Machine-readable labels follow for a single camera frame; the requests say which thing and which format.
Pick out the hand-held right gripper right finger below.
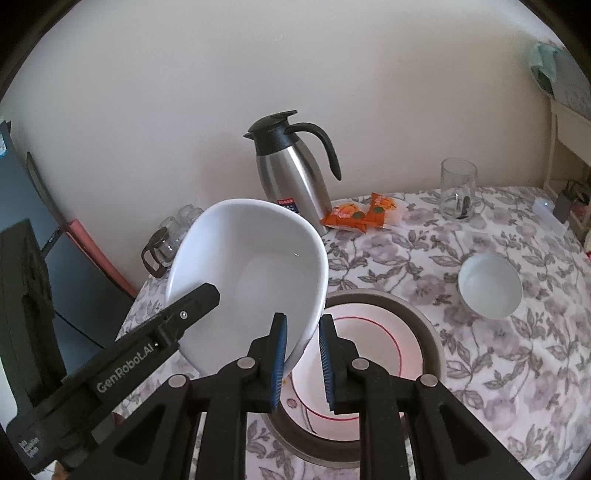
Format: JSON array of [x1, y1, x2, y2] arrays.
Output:
[[318, 314, 532, 480]]

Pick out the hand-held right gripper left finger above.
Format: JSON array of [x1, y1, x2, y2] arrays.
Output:
[[81, 312, 289, 480]]

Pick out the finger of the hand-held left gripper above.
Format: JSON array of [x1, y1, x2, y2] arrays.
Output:
[[157, 284, 221, 355]]

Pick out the red patterned bowl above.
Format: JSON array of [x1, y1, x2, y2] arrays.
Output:
[[323, 315, 413, 420]]

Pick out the white floral plate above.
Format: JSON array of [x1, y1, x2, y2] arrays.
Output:
[[277, 302, 424, 444]]

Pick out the white bowl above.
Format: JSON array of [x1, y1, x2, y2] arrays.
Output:
[[165, 198, 329, 380]]

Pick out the steel basin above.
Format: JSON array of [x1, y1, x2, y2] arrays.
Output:
[[259, 290, 446, 468]]

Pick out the dark blue panel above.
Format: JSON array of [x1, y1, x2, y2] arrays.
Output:
[[0, 120, 139, 370]]

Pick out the small glass cup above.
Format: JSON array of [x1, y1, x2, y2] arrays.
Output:
[[159, 215, 184, 241], [178, 204, 205, 232]]

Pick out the pink board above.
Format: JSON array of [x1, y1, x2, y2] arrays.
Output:
[[67, 219, 139, 298]]

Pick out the orange snack packet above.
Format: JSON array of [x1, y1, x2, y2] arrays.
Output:
[[365, 193, 400, 229], [320, 199, 370, 233]]

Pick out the steel thermos jug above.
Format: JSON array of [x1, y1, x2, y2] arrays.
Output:
[[243, 110, 342, 227]]

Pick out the light blue bowl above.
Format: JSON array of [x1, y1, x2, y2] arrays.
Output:
[[458, 253, 523, 320]]

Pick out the grey floral tablecloth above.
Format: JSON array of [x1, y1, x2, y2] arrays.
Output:
[[115, 185, 591, 480]]

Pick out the clear glass tumbler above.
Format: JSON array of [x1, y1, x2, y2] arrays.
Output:
[[440, 158, 478, 221]]

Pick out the white shelf rack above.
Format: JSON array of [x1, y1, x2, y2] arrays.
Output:
[[544, 99, 591, 241]]

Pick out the teal cloth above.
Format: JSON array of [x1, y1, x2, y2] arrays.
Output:
[[530, 41, 561, 93]]

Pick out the white printed box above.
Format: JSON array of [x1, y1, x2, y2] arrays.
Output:
[[551, 46, 591, 116]]

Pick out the glass pitcher with black handle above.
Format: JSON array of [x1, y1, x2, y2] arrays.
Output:
[[142, 226, 182, 278]]

